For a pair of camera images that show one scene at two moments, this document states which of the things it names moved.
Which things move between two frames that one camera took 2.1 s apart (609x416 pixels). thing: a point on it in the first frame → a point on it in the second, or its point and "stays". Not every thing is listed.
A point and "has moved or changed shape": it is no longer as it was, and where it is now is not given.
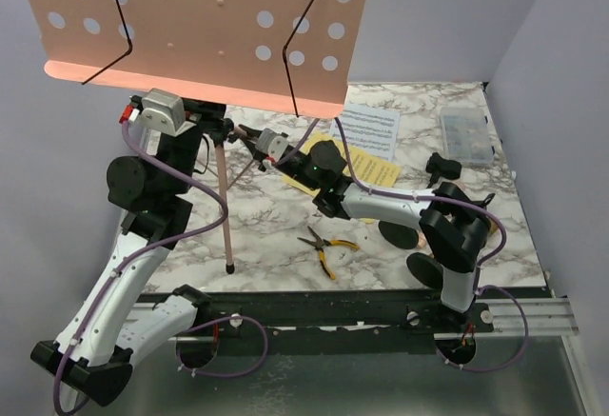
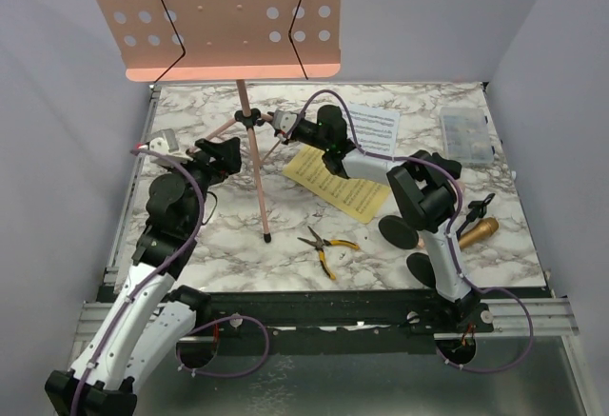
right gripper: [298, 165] → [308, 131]
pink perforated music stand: [276, 34] has moved or changed shape
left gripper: [205, 114] → [227, 155]
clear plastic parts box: [467, 135] stays
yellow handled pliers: [319, 245] stays
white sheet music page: [372, 131] stays
